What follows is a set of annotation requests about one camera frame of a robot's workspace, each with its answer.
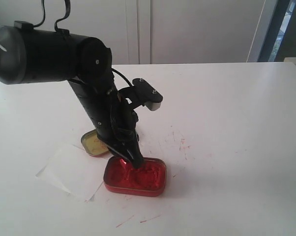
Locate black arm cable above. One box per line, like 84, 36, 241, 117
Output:
112, 68, 135, 87

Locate red stamp with handle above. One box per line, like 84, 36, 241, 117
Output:
119, 158, 136, 174

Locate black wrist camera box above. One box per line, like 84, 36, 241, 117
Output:
119, 78, 163, 111

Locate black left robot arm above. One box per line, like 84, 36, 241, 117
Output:
0, 26, 144, 169

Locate white cabinet doors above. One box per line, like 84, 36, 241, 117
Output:
39, 0, 266, 66

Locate dark window frame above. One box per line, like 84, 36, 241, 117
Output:
257, 0, 296, 62

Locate gold tin lid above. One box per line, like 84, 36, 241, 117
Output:
81, 129, 109, 157

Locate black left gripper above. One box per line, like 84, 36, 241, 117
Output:
96, 98, 144, 169

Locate white paper sheet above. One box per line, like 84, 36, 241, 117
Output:
36, 145, 107, 201

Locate red ink paste tin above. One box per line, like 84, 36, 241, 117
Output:
103, 157, 167, 197

